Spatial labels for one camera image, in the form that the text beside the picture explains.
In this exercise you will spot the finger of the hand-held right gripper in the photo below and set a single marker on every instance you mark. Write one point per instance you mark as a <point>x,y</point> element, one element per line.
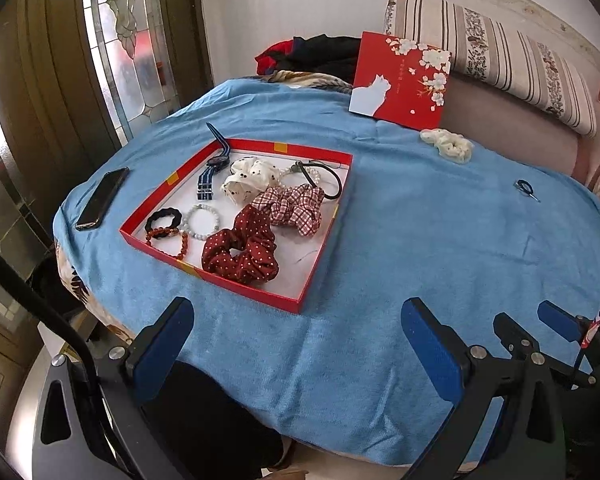
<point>512,332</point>
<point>555,315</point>

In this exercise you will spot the red checked scrunchie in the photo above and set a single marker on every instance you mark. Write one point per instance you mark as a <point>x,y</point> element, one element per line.
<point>290,210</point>

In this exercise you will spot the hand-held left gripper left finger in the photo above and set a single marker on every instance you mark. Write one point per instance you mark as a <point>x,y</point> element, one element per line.
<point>165,345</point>

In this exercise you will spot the red box tray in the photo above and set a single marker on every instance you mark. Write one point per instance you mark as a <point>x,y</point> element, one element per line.
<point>290,280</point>

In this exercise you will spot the black smartphone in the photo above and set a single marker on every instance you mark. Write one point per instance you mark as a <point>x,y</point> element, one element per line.
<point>102,199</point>

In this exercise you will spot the dark red polka dot scrunchie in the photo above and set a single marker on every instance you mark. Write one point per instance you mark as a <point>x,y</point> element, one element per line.
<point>255,240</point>

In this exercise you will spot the black hairpin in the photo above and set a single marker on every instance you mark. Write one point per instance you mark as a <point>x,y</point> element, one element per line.
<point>304,256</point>

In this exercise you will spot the red and black clothes pile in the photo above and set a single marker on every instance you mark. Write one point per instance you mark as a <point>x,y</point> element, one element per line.
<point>325,52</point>

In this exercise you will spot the person's dark trousers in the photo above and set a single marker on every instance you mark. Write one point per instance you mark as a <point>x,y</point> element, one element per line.
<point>210,420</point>

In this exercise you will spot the blue towel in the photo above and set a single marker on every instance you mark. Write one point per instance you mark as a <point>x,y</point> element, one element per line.
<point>430,250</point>

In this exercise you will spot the pink sofa backrest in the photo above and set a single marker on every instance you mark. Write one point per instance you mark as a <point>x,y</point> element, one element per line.
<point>520,135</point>

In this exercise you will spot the wooden glazed door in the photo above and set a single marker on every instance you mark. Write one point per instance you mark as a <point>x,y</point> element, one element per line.
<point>45,85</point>

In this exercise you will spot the black scrunchie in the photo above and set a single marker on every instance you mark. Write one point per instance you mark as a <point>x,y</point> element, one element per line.
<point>152,222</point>

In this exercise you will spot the cream scrunchie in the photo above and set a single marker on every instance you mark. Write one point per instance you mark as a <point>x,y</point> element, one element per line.
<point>450,146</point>

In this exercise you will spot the metal hair clip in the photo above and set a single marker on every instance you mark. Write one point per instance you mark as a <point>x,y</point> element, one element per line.
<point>532,195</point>

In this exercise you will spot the red box lid with flowers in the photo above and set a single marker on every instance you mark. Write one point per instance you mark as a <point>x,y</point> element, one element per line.
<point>395,100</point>

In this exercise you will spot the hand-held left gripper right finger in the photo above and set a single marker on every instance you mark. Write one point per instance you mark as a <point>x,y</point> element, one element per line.
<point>432,345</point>

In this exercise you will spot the white polka dot scrunchie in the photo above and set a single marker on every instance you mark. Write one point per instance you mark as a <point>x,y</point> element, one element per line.
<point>245,180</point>

